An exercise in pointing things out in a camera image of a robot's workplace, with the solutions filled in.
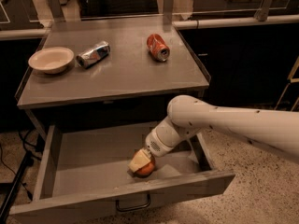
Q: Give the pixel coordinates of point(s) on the crushed silver blue can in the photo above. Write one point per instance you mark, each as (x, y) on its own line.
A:
(93, 55)

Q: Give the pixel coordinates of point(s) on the black stand leg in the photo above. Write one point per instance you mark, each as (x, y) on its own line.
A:
(13, 187)

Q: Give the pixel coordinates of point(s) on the dark metal drawer handle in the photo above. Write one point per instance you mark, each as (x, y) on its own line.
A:
(133, 202)

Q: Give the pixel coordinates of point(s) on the open grey top drawer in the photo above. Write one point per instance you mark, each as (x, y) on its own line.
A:
(83, 173)

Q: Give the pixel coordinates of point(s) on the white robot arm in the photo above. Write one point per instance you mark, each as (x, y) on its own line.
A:
(271, 130)

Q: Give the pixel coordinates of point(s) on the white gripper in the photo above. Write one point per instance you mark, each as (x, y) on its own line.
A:
(154, 146)

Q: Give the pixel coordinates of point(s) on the orange fruit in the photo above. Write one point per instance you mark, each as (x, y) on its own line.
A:
(146, 170)

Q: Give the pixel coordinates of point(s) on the white ceramic bowl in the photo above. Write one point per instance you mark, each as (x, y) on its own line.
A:
(51, 60)

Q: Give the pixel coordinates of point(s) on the grey cabinet counter unit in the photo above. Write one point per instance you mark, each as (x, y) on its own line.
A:
(128, 71)

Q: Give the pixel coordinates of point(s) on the crushed red soda can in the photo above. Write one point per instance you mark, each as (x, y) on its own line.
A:
(157, 48)

